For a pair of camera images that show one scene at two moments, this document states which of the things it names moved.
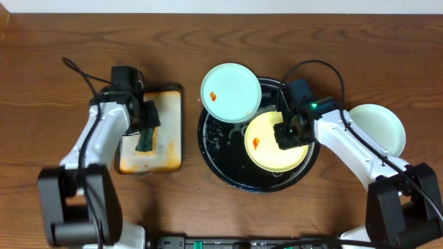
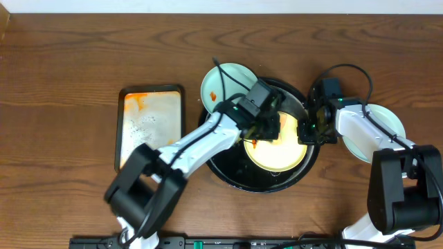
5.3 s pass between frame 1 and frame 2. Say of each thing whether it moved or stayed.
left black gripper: moved
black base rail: stayed
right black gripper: moved
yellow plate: stayed
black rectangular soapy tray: stayed
